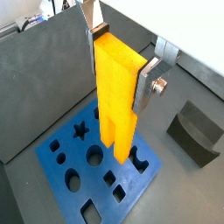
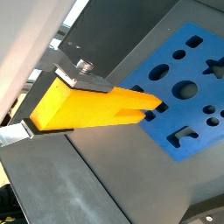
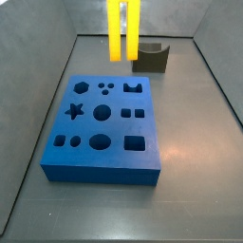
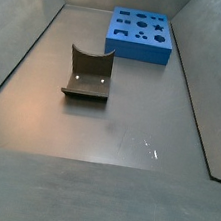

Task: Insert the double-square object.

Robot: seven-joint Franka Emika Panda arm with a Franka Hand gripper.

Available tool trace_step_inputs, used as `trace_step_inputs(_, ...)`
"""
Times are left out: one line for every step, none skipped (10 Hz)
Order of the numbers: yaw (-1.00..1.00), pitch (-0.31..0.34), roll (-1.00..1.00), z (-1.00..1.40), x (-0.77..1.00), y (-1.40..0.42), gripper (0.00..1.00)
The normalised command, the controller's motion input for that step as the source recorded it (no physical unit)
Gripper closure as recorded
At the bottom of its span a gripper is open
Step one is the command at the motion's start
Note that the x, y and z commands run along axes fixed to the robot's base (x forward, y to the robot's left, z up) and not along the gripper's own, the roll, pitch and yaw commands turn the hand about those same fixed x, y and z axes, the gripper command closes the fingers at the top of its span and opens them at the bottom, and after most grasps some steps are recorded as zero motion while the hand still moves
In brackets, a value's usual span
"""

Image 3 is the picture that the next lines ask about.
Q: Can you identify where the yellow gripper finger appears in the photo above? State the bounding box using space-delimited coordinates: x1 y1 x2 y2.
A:
106 0 121 62
126 0 140 61

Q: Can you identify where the dark grey curved foam holder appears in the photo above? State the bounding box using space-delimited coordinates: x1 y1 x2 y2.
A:
132 43 170 73

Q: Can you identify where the blue foam shape-sorter block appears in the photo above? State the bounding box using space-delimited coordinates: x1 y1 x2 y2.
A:
40 75 161 186

